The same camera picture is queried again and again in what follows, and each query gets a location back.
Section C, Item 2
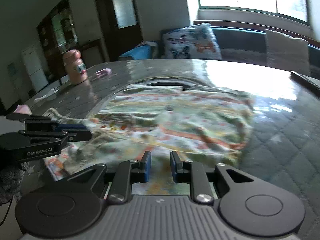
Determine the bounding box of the butterfly print pillow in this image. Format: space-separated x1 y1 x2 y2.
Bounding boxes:
163 23 222 60

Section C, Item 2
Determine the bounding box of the round induction cooktop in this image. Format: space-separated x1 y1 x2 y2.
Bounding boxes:
135 77 208 90

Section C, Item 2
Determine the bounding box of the pink cartoon bottle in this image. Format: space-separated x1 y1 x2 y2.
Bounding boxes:
63 49 88 85

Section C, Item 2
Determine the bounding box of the black remote control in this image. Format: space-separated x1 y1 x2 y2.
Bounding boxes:
290 71 319 90

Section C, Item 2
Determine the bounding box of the white tissue on table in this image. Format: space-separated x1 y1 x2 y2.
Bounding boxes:
34 88 59 103

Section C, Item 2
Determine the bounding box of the grey cushion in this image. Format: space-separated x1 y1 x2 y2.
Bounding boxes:
265 29 311 76

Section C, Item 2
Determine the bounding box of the small pink object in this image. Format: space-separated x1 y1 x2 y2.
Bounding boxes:
95 68 112 77

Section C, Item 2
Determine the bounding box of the white refrigerator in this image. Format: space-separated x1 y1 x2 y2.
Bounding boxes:
22 46 48 93

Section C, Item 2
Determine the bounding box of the dark wooden cabinet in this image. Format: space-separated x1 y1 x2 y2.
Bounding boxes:
36 0 106 81

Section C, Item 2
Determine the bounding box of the dark door with glass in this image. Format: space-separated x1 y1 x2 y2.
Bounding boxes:
95 0 143 61

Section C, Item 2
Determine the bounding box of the colourful patterned fleece garment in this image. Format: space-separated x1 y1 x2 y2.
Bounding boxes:
44 85 254 195

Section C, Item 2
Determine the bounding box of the blue sofa bench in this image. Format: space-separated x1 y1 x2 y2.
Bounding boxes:
119 22 319 79

